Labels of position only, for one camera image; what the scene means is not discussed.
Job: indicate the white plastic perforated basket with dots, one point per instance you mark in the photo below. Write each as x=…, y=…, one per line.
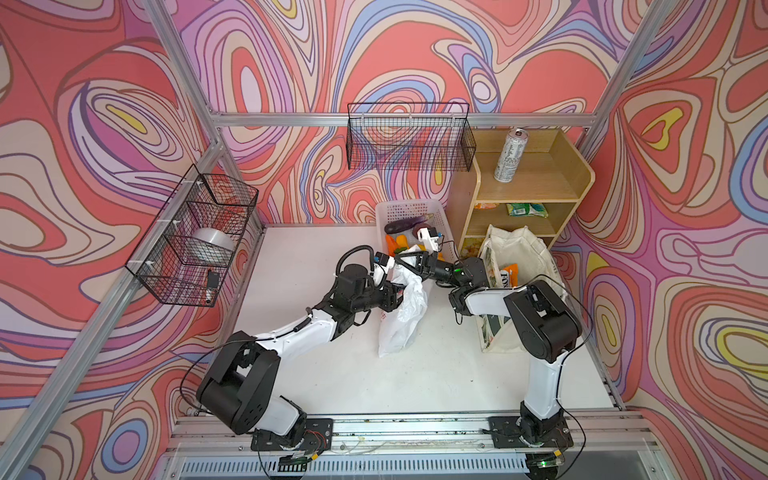
x=393, y=210

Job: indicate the white plastic grocery bag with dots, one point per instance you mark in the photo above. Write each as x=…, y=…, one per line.
x=398, y=328

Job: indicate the black wire basket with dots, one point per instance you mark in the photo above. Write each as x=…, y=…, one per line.
x=409, y=136
x=174, y=267

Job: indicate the silver tape roll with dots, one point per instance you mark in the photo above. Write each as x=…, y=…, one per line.
x=215, y=237

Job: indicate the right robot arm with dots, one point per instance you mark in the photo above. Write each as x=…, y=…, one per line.
x=546, y=327

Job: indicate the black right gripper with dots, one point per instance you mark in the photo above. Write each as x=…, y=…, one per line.
x=421, y=265

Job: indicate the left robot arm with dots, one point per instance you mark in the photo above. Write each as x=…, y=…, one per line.
x=238, y=387

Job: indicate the black wire basket left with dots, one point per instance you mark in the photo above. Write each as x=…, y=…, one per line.
x=174, y=267

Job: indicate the black wire basket back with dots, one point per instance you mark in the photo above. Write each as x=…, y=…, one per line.
x=409, y=136

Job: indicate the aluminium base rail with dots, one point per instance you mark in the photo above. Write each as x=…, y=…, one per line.
x=457, y=445

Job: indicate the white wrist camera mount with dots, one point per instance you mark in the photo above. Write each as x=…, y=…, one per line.
x=382, y=264
x=430, y=238

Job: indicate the yellow corn chips bag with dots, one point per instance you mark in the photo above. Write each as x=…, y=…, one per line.
x=471, y=247

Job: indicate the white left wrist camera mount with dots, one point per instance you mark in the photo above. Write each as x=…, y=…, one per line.
x=382, y=264

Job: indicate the orange toy carrot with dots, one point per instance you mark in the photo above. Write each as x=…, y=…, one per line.
x=391, y=245

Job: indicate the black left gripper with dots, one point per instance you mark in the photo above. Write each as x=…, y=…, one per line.
x=388, y=296

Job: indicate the wooden shelf unit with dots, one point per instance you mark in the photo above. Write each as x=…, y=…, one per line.
x=552, y=172

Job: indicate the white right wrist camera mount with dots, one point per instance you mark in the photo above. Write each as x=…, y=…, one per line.
x=430, y=238

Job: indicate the purple toy eggplant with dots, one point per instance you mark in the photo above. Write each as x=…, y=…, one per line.
x=401, y=225

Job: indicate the silver drink can back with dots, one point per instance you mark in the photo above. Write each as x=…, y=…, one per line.
x=511, y=155

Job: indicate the green snack bag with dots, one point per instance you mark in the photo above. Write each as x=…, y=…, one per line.
x=527, y=210

